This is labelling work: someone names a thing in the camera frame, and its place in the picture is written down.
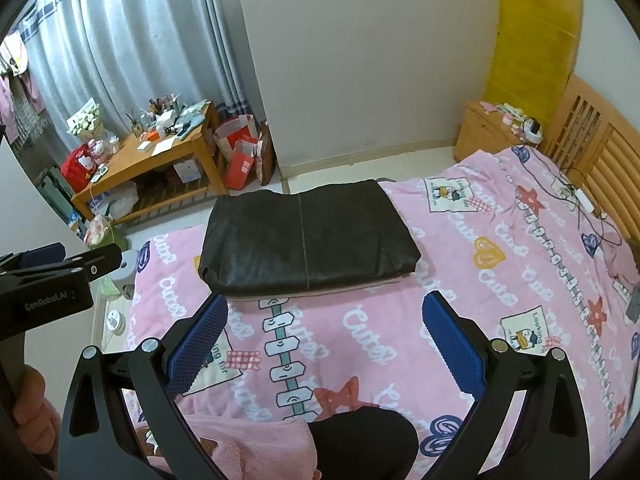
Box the mauve pink garment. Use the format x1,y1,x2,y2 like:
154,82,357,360
605,245,640,286

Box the white cat plush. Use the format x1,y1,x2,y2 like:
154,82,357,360
87,137,121,166

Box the pink and green bag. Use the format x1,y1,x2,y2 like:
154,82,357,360
82,214,123,248

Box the person's pink fleece top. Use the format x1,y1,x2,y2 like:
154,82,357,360
135,412,318,480

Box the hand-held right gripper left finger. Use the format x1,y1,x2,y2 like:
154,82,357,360
60,292,231,480

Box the person's black pants leg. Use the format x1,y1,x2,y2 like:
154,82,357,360
306,406,420,480

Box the hanging light clothes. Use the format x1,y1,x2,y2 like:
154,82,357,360
0,30,48,111

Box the wooden low table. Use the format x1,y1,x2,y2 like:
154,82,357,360
70,101,228,226

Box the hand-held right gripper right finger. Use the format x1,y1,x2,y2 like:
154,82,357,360
421,290,583,480

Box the black cable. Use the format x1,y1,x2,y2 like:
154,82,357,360
520,145,626,261

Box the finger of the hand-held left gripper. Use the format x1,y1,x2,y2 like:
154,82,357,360
7,244,123,286
0,242,67,273

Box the pink printed blanket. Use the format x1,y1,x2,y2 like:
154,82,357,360
120,145,640,480

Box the clutter of cosmetics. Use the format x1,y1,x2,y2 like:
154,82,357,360
122,92,211,143

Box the yellow wall padding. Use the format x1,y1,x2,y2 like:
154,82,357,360
487,0,586,106

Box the wooden slatted headboard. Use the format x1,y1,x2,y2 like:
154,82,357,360
540,74,640,241

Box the grey striped curtain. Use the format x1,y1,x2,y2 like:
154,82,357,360
10,0,263,171

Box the grey stool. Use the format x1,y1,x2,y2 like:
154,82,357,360
112,249,138,286

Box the red cartoon bag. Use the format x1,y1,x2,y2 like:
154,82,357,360
60,142,101,193

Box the white flower bouquet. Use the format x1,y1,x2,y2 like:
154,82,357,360
66,99,106,143

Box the dark green case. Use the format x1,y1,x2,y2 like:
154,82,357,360
37,167,76,221

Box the wooden nightstand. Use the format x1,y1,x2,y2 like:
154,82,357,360
454,101,546,163

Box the brown paper bag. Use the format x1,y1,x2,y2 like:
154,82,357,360
257,120,278,187

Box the wire grid rack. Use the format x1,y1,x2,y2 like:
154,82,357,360
10,110,56,156

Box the red and white paper bag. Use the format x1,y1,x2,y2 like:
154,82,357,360
214,115,260,161

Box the white power strip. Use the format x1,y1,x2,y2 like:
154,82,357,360
570,189,596,213

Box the person's left hand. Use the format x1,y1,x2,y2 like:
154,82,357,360
12,364,65,443

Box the white charger with cables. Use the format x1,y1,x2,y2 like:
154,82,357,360
520,117,546,143

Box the white plastic bag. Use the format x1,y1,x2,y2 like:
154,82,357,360
97,182,140,220

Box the dark leather jacket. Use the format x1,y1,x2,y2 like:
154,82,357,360
197,179,422,297

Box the white box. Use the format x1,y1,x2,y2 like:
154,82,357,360
172,157,203,183

